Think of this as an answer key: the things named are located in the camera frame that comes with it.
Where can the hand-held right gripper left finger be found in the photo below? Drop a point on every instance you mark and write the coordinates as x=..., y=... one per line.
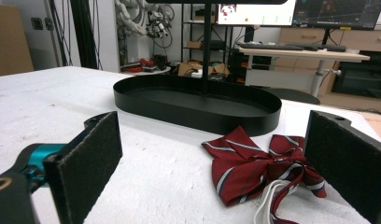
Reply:
x=86, y=161

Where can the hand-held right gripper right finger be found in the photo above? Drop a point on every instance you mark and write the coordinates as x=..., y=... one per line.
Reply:
x=344, y=161

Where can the red striped bow tie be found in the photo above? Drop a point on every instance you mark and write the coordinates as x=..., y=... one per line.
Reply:
x=241, y=168

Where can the black chair seat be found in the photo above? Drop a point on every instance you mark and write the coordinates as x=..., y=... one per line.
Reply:
x=296, y=95

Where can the black low cabinet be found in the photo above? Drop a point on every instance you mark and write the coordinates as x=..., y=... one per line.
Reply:
x=363, y=77

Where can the light wooden desk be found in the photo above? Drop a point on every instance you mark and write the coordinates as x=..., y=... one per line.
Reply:
x=303, y=55

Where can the black keyboard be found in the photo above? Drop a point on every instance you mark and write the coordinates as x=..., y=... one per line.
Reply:
x=325, y=48
x=269, y=47

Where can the black two-tier oval tray stand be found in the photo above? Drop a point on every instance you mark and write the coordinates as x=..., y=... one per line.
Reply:
x=194, y=109

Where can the light wooden drawer cabinet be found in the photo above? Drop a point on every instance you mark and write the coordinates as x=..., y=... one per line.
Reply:
x=359, y=39

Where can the brown cardboard panel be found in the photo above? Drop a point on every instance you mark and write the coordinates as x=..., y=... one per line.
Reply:
x=9, y=43

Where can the open cardboard box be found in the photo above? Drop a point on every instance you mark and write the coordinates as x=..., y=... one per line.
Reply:
x=191, y=68

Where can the monitor with dark screen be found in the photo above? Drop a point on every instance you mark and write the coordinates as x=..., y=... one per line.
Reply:
x=338, y=14

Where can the black metal shelf unit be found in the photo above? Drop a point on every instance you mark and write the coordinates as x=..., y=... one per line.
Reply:
x=194, y=46

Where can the monitor with white screen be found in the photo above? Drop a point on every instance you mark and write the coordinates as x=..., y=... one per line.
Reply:
x=260, y=14

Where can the black upright post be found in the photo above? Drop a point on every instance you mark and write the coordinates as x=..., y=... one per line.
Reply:
x=84, y=34

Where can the dark wall socket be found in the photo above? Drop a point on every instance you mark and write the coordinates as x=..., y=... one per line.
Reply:
x=37, y=23
x=49, y=24

